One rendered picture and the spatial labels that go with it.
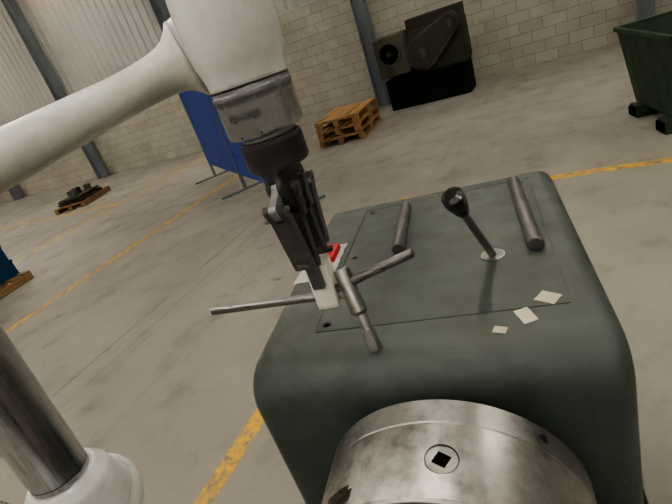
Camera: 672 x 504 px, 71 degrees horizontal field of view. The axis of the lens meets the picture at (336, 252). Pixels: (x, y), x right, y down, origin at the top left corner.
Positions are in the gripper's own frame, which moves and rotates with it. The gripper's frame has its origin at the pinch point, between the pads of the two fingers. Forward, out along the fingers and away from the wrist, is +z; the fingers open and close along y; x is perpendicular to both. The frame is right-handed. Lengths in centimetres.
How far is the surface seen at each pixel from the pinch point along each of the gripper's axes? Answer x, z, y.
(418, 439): 11.5, 10.9, 16.7
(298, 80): -364, 33, -1050
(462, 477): 15.9, 11.4, 20.8
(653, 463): 58, 135, -79
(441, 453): 13.8, 11.3, 18.1
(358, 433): 3.5, 13.4, 13.4
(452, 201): 17.7, -4.6, -7.5
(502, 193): 24.2, 9.1, -40.9
